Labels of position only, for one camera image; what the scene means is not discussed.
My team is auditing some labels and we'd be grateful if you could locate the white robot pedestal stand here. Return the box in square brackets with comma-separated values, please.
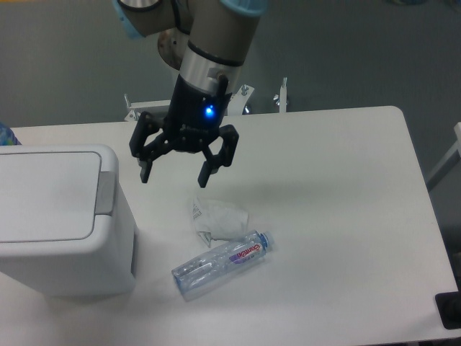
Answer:
[123, 28, 291, 123]

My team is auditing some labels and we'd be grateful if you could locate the white push-lid trash can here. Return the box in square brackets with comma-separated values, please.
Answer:
[1, 144, 138, 296]

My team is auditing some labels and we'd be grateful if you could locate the blue green patterned object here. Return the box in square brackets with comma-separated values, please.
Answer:
[0, 123, 21, 146]

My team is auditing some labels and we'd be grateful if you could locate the clear plastic water bottle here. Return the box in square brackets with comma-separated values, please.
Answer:
[171, 231, 274, 298]

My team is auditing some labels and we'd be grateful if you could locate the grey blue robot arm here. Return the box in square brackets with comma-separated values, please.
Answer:
[112, 1, 268, 187]

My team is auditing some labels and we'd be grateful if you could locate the crumpled white plastic wrapper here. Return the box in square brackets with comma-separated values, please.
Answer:
[190, 196, 249, 248]

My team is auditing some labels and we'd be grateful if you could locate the black clamp at table corner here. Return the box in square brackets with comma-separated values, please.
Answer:
[435, 291, 460, 330]

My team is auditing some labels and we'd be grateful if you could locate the white frame at right edge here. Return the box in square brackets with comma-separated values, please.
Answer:
[426, 123, 460, 192]

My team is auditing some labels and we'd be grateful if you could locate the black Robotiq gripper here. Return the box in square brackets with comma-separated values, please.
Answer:
[129, 74, 239, 188]

